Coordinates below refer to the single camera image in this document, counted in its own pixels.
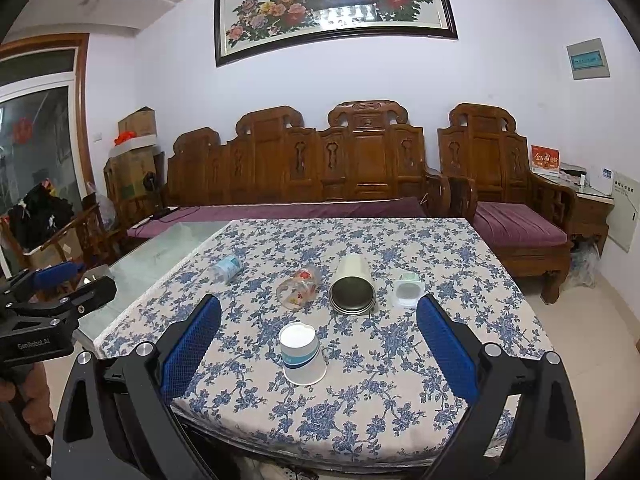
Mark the orange plastic bag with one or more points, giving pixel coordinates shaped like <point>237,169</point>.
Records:
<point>124,138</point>

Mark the white desktop device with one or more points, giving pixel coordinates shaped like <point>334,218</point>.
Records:
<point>572,174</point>

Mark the large brown cardboard box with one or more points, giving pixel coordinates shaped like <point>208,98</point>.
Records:
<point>130,175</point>

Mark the clear red-printed glass cup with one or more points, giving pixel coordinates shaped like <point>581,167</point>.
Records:
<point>299,287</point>

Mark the wooden side table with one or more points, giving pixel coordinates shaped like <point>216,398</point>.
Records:
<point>592,215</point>

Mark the grey wall electrical box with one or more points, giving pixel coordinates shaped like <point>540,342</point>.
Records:
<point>589,58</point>

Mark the long purple seat cushion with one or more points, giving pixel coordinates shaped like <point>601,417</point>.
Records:
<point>280,210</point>

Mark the clear plastic bag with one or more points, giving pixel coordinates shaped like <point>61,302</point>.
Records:
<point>584,265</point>

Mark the cream steel tumbler cup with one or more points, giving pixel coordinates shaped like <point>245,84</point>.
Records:
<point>352,282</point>

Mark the flat white box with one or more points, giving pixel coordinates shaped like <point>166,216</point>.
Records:
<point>137,146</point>

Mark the dark clothes pile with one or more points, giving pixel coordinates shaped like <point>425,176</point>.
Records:
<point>42,215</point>

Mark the blue floral tablecloth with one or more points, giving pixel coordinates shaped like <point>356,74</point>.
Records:
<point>380,400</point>

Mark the square purple seat cushion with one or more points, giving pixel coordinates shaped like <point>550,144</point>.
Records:
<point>515,225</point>

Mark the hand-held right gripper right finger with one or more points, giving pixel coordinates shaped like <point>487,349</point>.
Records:
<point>445,345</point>

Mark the person's left hand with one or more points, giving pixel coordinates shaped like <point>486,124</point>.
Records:
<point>42,395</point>

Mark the wooden framed glass door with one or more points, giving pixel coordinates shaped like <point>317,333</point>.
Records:
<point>82,110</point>

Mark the white wall switch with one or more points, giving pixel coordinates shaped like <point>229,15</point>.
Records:
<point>97,136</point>

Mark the white blue-label box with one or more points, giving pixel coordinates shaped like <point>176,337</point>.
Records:
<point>601,182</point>

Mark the carved wooden armchair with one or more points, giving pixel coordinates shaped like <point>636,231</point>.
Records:
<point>500,160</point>

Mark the white wall panel door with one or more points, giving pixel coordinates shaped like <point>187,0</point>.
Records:
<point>626,215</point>

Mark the red printed box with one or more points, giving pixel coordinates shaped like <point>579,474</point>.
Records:
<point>545,159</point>

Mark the red hanging ornament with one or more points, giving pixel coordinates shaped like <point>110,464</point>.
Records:
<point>22,131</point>

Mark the wooden slatted chair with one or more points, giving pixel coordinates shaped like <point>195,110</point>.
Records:
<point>90,230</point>

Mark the black electric fan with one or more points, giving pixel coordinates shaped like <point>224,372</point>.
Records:
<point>150,182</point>

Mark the white square plastic cup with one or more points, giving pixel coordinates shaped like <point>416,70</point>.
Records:
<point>408,292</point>

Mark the framed peacock flower painting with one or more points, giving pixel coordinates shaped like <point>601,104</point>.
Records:
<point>330,5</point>

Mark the small clear plastic bottle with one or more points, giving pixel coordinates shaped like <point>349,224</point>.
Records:
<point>226,267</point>

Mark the carved wooden sofa bench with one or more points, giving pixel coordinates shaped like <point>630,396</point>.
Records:
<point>310,160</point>

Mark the white blue-banded paper cup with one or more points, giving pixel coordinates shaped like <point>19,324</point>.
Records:
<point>302,355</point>

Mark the small brown cardboard box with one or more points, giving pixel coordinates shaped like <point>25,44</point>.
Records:
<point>137,122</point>

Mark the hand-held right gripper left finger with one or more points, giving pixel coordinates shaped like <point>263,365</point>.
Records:
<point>192,345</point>

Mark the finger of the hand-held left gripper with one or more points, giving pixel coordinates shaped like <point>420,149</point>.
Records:
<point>55,272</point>
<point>92,292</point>

